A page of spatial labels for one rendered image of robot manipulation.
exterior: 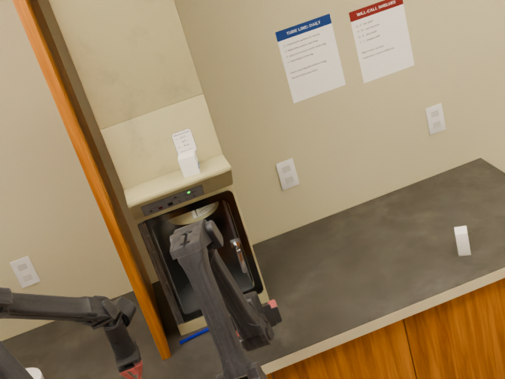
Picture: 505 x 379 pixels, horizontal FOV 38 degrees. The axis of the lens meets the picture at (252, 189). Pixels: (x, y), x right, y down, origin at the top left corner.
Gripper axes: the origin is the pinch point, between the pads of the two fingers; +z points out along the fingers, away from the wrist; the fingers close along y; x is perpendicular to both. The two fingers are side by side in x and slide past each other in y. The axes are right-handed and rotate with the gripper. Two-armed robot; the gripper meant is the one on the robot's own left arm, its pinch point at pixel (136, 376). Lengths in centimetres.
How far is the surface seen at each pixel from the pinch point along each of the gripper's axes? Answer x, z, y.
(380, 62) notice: -119, -35, 75
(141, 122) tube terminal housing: -27, -59, 34
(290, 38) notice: -88, -55, 76
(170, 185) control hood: -28, -41, 24
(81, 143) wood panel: -9, -62, 25
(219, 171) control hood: -43, -40, 22
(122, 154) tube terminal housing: -19, -51, 34
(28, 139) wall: 10, -52, 77
